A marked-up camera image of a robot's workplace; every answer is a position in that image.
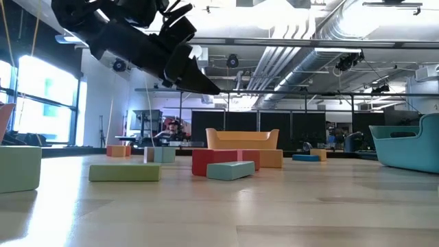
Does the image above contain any black curtain partition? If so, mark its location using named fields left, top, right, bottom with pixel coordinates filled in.
left=190, top=109, right=423, bottom=152

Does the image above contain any ceiling strip light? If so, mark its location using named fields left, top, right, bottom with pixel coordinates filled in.
left=54, top=34, right=90, bottom=45

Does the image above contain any white leaning pole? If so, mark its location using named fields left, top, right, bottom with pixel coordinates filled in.
left=104, top=98, right=115, bottom=148

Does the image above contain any person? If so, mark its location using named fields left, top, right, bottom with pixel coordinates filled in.
left=154, top=119, right=188, bottom=142

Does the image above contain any black track light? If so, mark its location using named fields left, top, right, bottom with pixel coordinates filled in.
left=335, top=51, right=365, bottom=72
left=371, top=83, right=391, bottom=94

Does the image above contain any coral rectangular block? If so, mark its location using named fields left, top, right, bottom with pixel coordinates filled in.
left=106, top=145, right=132, bottom=158

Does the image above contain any small teal cube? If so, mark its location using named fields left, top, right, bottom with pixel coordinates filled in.
left=153, top=146, right=177, bottom=164

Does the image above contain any black tripod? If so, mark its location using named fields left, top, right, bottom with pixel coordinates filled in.
left=98, top=115, right=106, bottom=148

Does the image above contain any red rectangular block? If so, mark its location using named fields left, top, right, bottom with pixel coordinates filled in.
left=191, top=148, right=241, bottom=177

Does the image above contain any green rectangular block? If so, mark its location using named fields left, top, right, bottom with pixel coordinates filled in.
left=0, top=145, right=43, bottom=194
left=88, top=163, right=162, bottom=183

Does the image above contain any dark blue chair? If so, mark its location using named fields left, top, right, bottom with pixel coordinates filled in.
left=344, top=131, right=365, bottom=153

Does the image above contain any white wall unit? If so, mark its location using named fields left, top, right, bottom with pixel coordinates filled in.
left=414, top=64, right=439, bottom=82

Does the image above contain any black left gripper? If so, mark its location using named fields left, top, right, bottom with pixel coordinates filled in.
left=89, top=23, right=222, bottom=96

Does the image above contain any white ceiling box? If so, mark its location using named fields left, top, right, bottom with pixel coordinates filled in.
left=190, top=45, right=209, bottom=68

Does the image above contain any white hanging cable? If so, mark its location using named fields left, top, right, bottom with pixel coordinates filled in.
left=143, top=77, right=156, bottom=148

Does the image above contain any yellow hanging rope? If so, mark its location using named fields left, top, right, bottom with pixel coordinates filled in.
left=0, top=0, right=16, bottom=68
left=30, top=0, right=43, bottom=58

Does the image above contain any terracotta plastic bin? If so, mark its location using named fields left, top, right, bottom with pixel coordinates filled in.
left=0, top=102, right=16, bottom=145

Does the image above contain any grey overhead beam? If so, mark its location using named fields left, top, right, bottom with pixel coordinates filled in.
left=187, top=36, right=439, bottom=49

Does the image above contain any blue rectangular block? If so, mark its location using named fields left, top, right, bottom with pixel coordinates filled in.
left=292, top=154, right=320, bottom=163

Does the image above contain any black pipe rail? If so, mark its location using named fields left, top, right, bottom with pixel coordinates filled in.
left=134, top=87, right=439, bottom=97

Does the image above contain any equipment cart with monitor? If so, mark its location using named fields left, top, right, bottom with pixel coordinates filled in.
left=132, top=109, right=164, bottom=148

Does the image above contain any teal plastic bin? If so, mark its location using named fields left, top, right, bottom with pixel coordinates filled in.
left=369, top=113, right=439, bottom=174

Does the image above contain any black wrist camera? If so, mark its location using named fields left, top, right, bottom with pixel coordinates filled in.
left=161, top=16, right=198, bottom=45

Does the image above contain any orange rectangular block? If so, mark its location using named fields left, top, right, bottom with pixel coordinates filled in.
left=259, top=149, right=284, bottom=169

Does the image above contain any teal rectangular block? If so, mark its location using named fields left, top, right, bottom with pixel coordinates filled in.
left=206, top=161, right=256, bottom=182

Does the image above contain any yellow plastic bin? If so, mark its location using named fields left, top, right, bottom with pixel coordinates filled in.
left=205, top=128, right=280, bottom=152

